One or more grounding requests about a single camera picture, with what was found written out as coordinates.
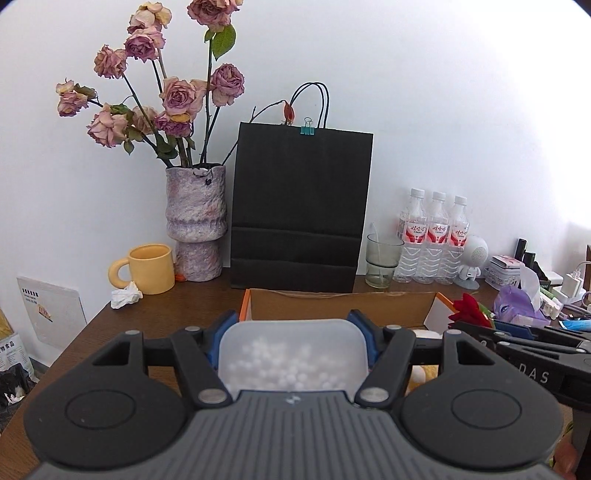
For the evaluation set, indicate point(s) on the red fabric flower ornament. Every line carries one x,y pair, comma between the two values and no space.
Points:
466,307

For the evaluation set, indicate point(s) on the black paper bag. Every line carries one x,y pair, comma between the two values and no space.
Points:
300,207

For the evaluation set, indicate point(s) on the thin twig with red bud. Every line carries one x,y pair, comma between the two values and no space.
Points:
289,113

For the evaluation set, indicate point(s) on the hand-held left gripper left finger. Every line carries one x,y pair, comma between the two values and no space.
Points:
225,321

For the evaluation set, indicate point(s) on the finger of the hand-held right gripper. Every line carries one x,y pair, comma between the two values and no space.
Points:
512,330
545,347

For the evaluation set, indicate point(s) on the white robot-shaped speaker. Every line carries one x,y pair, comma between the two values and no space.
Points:
475,254

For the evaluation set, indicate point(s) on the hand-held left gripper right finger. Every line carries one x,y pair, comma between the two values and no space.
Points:
362,323

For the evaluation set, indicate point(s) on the printed tin box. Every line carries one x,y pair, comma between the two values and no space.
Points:
503,272

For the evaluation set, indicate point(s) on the green binder clip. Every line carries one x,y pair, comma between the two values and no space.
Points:
307,128

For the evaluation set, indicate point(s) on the yellow mug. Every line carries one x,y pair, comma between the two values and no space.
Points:
150,270

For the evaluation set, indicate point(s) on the purple tissue pack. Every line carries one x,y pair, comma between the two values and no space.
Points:
512,300

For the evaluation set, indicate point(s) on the blue tube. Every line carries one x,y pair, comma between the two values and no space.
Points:
575,324

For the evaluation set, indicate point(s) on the bunch of dried pink roses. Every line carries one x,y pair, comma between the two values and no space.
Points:
178,99

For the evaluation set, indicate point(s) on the mottled purple ceramic vase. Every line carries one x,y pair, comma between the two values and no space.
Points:
196,217

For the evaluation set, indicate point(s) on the red cardboard box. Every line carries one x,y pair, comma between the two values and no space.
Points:
323,304

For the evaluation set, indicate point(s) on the red label water bottle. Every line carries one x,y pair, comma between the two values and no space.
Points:
411,240
436,242
458,240

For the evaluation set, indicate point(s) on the crumpled white tissue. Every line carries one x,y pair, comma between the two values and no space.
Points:
125,296

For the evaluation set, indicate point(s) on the white toothed clip holder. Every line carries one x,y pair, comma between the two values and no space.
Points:
549,300

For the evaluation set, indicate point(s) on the yellow plastic bag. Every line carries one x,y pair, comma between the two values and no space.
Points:
3,325

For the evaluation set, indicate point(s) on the white plug charger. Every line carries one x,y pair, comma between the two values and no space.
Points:
571,284

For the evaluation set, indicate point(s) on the white bag with cat print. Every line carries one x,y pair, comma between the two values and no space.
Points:
16,369

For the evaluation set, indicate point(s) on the clear drinking glass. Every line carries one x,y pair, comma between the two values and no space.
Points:
383,258

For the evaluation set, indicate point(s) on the black upright boxes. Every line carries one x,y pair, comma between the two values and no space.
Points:
526,258

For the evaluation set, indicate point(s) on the yellow and white plush toy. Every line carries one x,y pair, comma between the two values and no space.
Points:
422,376

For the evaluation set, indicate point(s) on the translucent plastic container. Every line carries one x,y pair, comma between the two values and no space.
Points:
295,350

